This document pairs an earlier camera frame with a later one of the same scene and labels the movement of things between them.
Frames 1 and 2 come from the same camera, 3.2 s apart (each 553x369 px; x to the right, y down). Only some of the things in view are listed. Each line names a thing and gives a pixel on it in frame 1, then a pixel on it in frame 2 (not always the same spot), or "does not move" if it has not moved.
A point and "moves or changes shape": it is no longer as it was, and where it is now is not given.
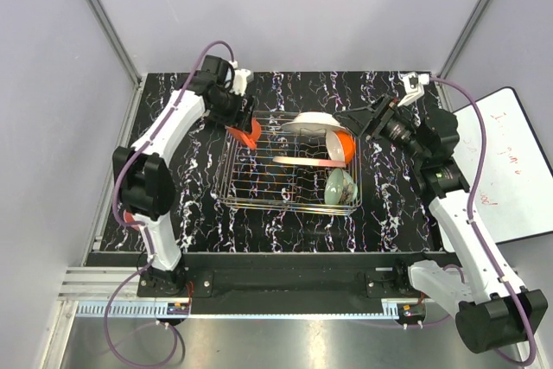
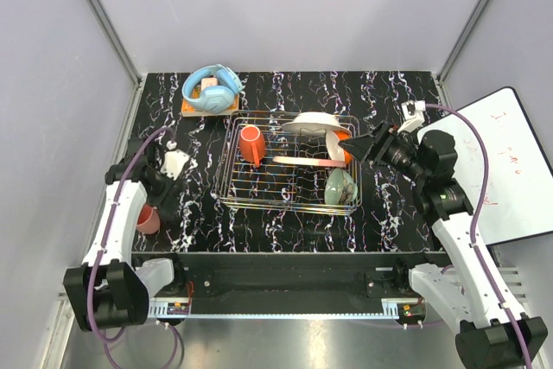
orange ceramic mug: [250, 137] moves or changes shape
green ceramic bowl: [340, 187] does not move
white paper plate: [314, 122] does not move
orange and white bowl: [340, 145] does not move
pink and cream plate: [309, 162] does not move
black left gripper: [238, 118] to [165, 201]
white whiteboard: [513, 198] does not move
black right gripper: [371, 119] to [361, 148]
